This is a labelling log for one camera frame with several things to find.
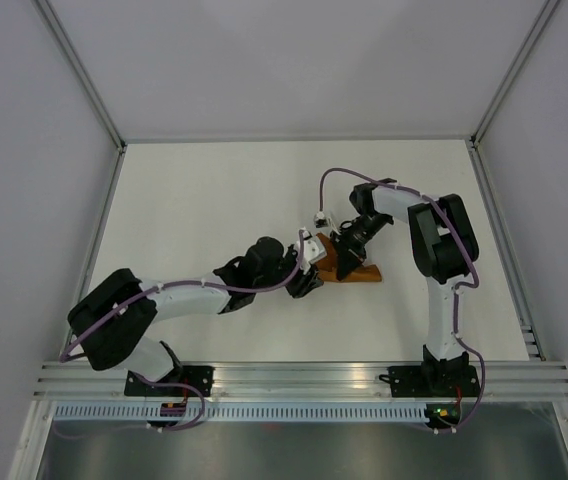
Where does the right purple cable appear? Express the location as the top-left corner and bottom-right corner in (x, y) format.
(317, 167), (488, 434)

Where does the left aluminium frame post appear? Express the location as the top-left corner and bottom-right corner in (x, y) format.
(32, 0), (126, 152)

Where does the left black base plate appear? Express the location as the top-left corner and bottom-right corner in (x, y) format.
(124, 364), (215, 398)

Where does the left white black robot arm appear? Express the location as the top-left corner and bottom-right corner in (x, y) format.
(67, 232), (327, 396)

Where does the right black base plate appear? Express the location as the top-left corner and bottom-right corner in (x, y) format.
(377, 366), (480, 399)

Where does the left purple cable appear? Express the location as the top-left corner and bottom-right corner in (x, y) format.
(51, 249), (305, 441)

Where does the brown cloth napkin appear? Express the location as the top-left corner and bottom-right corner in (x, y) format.
(315, 233), (383, 283)

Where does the white slotted cable duct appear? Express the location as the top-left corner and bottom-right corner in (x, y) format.
(53, 401), (428, 424)

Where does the purple cable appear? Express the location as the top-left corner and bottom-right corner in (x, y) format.
(51, 249), (305, 441)
(317, 167), (488, 434)

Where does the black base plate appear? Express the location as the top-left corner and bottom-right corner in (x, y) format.
(377, 366), (480, 399)
(124, 364), (215, 398)

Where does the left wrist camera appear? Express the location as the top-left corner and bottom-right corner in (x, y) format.
(294, 228), (327, 271)

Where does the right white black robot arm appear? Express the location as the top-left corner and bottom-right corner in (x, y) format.
(330, 180), (480, 398)

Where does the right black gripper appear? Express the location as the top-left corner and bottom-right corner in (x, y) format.
(329, 212), (390, 281)

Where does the aluminium frame post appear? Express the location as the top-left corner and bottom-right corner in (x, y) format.
(32, 0), (126, 152)
(466, 0), (563, 150)

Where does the right aluminium frame post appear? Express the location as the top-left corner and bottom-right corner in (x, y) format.
(466, 0), (563, 150)

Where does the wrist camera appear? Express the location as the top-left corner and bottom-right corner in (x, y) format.
(294, 228), (327, 271)
(313, 210), (339, 232)

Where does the aluminium front rail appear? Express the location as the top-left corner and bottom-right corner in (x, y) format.
(31, 361), (568, 402)

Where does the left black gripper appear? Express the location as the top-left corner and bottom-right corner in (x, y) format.
(255, 241), (323, 298)

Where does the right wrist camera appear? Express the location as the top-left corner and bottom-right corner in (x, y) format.
(313, 210), (339, 232)

